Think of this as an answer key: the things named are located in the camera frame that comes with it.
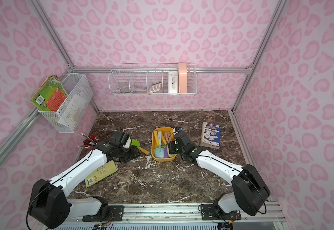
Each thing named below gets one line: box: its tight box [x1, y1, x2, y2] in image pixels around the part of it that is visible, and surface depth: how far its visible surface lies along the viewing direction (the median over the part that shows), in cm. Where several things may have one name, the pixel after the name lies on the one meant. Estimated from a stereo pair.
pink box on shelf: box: [178, 62, 188, 94], surface depth 85 cm
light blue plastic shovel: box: [154, 131, 165, 159], surface depth 95 cm
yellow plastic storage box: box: [150, 126, 178, 162], surface depth 97 cm
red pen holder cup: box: [83, 135, 101, 152], surface depth 93 cm
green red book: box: [30, 75, 69, 112], surface depth 73 cm
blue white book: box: [200, 121, 222, 150], surface depth 103 cm
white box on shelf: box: [167, 71, 179, 93], surface depth 95 cm
